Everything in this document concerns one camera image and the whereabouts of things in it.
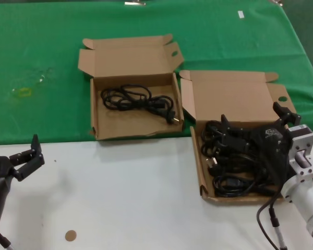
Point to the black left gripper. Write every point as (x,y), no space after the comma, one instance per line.
(0,168)

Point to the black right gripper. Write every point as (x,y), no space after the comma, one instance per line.
(274,151)

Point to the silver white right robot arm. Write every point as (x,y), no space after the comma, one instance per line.
(305,198)

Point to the open cardboard box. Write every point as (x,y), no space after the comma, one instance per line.
(232,99)

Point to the cardboard box with torn rim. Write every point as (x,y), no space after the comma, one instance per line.
(135,127)

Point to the round brown sticker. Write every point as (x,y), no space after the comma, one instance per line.
(70,235)

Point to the small white label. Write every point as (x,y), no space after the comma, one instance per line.
(240,14)

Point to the green tablecloth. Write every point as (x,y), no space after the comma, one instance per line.
(41,39)

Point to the metal cloth clip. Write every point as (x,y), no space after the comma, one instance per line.
(134,3)
(276,1)

